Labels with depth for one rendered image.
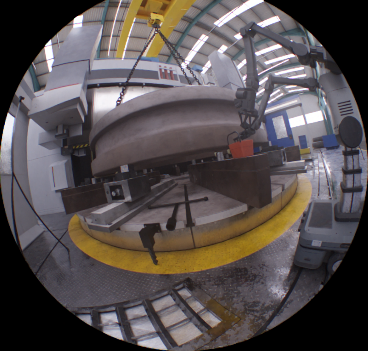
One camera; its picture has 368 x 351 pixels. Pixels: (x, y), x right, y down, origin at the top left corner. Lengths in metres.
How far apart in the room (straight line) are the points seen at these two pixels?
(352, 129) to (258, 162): 0.66
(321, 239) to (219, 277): 0.62
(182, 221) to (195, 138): 0.94
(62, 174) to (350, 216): 4.77
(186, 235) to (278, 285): 0.78
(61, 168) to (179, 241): 3.71
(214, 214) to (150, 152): 0.99
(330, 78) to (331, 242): 0.79
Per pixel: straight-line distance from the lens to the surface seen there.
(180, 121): 1.72
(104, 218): 1.12
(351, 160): 0.89
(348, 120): 0.83
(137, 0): 11.19
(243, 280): 0.88
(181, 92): 1.76
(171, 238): 1.12
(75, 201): 2.28
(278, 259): 1.01
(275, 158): 2.05
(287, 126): 6.25
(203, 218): 1.01
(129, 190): 1.26
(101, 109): 4.75
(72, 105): 3.01
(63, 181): 4.13
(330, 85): 0.85
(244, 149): 1.01
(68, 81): 3.80
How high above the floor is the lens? 0.71
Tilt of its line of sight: 1 degrees down
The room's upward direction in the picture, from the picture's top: 11 degrees counter-clockwise
